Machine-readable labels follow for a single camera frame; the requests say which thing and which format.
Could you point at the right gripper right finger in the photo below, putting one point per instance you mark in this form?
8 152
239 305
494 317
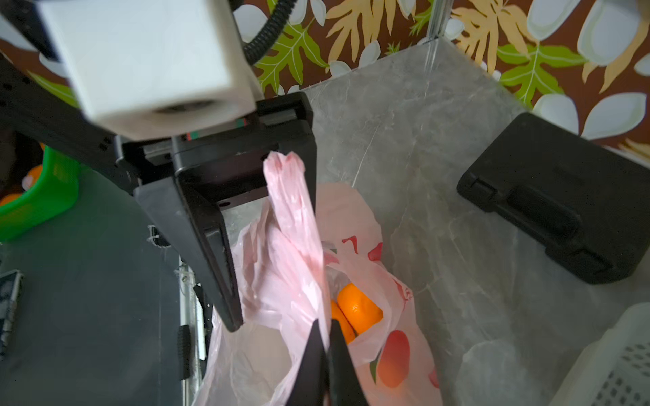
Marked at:
343 384

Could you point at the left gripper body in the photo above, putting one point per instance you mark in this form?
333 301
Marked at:
226 167

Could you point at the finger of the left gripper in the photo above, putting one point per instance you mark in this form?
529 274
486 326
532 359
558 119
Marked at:
195 227

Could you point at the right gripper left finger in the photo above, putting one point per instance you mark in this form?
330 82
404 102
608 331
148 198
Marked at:
310 385

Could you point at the orange fruit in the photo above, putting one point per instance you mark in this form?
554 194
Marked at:
343 322
356 310

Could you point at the pink printed plastic bag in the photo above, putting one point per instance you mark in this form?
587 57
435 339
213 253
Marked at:
291 263

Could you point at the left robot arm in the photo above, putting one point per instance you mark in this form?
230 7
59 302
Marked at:
38 101

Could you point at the green plastic object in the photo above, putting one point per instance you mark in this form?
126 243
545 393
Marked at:
54 189

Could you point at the white plastic perforated basket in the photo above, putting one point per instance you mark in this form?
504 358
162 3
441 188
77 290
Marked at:
614 370

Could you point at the black plastic tool case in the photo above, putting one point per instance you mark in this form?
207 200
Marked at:
588 206

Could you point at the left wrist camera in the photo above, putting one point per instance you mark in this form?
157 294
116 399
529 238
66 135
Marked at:
153 69

